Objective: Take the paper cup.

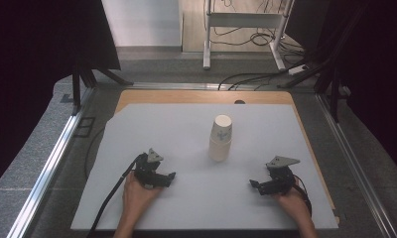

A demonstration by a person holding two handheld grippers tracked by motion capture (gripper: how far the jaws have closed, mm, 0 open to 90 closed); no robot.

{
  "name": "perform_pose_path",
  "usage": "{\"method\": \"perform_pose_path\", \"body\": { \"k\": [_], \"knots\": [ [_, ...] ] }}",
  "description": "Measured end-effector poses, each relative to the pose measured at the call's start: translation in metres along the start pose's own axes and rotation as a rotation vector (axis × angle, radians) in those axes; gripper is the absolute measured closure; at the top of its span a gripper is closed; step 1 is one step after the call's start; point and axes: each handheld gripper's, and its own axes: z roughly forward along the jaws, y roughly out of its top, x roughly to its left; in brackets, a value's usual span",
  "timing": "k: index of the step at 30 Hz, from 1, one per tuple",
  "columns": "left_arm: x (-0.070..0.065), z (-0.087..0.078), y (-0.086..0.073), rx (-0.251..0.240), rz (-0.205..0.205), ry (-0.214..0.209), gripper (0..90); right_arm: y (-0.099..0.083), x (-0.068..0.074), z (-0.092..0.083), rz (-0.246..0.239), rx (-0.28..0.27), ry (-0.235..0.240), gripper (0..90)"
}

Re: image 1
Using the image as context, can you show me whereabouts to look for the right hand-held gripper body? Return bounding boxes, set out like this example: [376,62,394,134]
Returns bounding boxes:
[265,156,301,196]

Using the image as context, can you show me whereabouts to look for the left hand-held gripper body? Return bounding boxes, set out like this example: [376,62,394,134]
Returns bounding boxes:
[133,148,165,190]

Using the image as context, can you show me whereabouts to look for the stack of white paper cups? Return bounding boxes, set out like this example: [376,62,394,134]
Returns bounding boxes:
[208,114,233,163]

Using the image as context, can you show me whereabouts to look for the person's right hand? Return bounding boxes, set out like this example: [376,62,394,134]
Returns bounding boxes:
[273,184,312,221]

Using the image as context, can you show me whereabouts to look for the person's left hand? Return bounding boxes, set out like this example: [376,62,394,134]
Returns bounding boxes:
[121,172,163,217]

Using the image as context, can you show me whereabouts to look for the white table sheet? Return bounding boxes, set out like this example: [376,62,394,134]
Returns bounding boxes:
[70,103,339,231]

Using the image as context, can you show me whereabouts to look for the wooden table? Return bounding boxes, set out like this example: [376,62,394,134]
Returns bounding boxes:
[114,89,340,226]

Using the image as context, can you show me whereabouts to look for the black tripod stand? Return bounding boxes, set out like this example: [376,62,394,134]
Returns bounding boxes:
[70,58,135,116]

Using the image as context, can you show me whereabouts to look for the black slanted metal stand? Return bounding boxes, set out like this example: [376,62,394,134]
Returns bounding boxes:
[276,0,370,124]

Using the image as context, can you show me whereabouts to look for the white power strip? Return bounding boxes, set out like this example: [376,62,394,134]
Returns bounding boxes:
[287,63,310,76]

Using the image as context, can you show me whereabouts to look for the dark curtain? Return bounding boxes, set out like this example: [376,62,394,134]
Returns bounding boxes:
[0,0,122,194]
[285,0,397,181]

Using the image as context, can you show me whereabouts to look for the white metal stand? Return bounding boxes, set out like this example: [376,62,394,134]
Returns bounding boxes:
[202,0,296,71]

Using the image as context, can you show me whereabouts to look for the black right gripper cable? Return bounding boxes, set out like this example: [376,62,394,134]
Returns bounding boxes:
[290,173,314,217]

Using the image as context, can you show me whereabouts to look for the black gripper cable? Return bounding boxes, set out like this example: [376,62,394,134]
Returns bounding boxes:
[86,152,148,238]
[290,173,314,217]

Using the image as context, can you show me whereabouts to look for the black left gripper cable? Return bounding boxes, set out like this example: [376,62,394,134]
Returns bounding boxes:
[86,152,148,238]

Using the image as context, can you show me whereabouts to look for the aluminium floor rail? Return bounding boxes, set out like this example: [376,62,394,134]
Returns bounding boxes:
[124,81,281,92]
[6,86,95,238]
[315,93,397,238]

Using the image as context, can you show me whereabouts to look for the long black floor cable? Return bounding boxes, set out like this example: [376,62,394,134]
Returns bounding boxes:
[217,71,289,92]

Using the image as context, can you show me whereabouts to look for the tangle of black floor cables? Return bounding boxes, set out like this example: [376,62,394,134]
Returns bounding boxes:
[208,0,308,64]

